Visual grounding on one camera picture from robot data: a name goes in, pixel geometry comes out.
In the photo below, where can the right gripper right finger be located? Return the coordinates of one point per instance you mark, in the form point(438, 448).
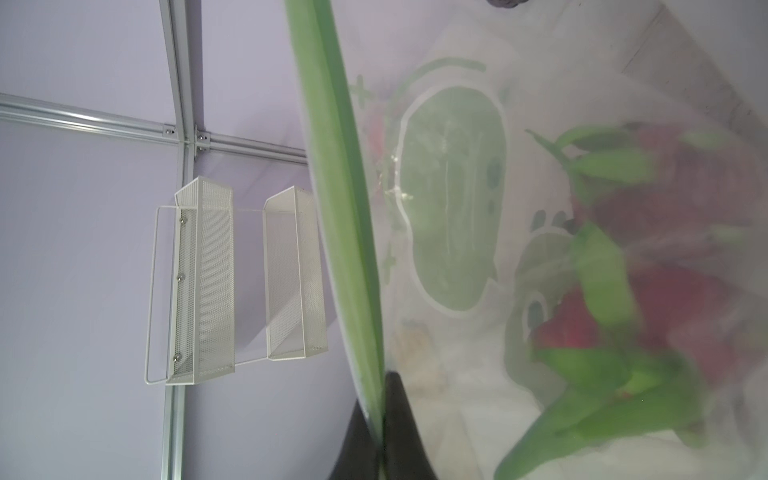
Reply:
point(404, 455)

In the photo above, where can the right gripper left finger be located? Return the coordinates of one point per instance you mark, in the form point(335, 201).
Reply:
point(358, 457)

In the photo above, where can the pink dragon fruit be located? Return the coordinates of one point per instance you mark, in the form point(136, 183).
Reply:
point(637, 323)

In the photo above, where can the green-print zip-top bag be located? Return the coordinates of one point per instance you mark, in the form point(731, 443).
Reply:
point(420, 119)

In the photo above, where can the aluminium frame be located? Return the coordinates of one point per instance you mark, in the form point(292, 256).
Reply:
point(76, 228)

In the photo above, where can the white two-tier mesh shelf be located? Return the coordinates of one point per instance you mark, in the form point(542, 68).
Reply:
point(245, 285)

